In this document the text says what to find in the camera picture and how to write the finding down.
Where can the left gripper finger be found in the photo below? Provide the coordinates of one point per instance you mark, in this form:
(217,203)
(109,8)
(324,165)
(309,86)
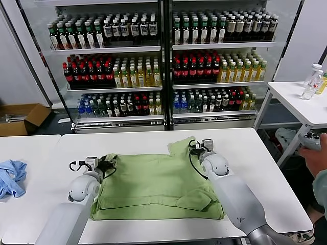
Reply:
(113,165)
(107,159)

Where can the yellow drink bottle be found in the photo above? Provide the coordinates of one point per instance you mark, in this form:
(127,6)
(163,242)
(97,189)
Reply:
(322,86)

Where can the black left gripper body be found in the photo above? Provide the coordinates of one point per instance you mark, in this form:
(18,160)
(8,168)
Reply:
(103,169)

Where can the small white floor item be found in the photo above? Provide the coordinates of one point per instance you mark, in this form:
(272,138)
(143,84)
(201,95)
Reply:
(64,120)

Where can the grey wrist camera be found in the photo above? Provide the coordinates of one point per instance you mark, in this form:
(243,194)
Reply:
(207,144)
(89,162)

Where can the silver metal bars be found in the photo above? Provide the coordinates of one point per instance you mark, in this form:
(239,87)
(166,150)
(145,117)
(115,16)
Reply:
(15,117)

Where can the grey game controller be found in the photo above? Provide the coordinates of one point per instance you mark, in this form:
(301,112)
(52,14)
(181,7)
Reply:
(309,141)

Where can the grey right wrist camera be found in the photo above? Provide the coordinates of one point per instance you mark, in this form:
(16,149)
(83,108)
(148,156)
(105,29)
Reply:
(207,144)

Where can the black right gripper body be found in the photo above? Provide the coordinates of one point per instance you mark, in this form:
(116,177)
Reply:
(198,150)

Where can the small dark bottle white cap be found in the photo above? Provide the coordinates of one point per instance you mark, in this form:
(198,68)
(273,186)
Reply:
(130,108)
(109,109)
(205,104)
(218,103)
(225,103)
(116,109)
(211,104)
(123,108)

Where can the person leg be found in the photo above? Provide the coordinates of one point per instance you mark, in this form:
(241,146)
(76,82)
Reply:
(309,206)

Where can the dark bottle beige label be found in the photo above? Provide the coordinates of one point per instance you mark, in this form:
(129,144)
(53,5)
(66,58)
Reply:
(231,28)
(240,28)

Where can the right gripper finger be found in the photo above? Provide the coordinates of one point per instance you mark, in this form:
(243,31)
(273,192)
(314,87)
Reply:
(198,143)
(191,144)

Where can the glass beverage display cabinet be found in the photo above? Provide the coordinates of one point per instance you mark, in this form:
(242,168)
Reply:
(167,76)

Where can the yellow tea bottle green label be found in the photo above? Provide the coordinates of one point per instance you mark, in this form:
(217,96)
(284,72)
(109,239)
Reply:
(254,71)
(231,73)
(157,76)
(125,78)
(223,73)
(262,71)
(246,72)
(238,72)
(133,77)
(117,78)
(149,76)
(140,77)

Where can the green cap white label bottle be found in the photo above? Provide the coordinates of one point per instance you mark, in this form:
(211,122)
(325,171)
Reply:
(62,37)
(176,33)
(204,32)
(90,36)
(80,36)
(213,31)
(186,32)
(99,35)
(195,32)
(54,38)
(222,31)
(71,37)

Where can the crumpled light blue garment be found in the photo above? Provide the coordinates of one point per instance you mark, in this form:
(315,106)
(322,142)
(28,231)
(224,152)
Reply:
(12,183)

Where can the red item under table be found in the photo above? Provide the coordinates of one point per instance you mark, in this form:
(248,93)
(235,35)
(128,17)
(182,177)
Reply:
(274,141)

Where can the open cardboard box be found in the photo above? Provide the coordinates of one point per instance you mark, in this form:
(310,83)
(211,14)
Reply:
(35,114)

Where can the small red cap cola bottle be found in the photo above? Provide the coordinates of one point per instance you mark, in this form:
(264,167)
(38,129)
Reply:
(145,106)
(239,101)
(232,102)
(138,107)

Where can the white green sneaker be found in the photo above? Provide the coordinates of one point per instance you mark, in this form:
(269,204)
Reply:
(304,236)

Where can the small yellow tea bottle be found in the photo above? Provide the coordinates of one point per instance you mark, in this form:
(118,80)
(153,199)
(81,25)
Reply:
(253,102)
(246,103)
(158,107)
(152,107)

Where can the forearm in grey-green sleeve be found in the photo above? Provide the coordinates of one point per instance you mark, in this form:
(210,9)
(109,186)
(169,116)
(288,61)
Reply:
(321,189)

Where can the white side table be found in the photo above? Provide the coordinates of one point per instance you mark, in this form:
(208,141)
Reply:
(288,99)

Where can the dark bottle blue white label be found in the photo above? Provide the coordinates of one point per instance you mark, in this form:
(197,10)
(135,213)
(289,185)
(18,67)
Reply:
(153,29)
(108,31)
(124,30)
(257,27)
(134,30)
(116,30)
(265,26)
(274,26)
(144,29)
(248,27)

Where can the light green polo shirt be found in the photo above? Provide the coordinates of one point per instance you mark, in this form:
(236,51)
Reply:
(153,178)

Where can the person hand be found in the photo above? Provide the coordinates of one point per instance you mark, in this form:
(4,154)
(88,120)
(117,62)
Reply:
(318,160)

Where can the small blue water bottle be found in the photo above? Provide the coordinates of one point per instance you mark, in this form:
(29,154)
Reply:
(183,106)
(81,110)
(176,106)
(88,109)

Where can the clear bottle white cap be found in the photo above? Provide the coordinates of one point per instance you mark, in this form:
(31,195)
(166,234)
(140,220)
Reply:
(313,75)

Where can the clear bottle red label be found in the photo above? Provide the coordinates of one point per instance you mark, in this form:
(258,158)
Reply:
(309,90)

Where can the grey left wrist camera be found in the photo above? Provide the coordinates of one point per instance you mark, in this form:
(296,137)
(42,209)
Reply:
(89,162)

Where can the pale cloth pile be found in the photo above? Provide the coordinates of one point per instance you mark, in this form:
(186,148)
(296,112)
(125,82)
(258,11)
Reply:
(284,137)

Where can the small clear green bottle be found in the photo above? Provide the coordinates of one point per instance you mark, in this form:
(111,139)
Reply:
(198,104)
(95,109)
(191,105)
(102,109)

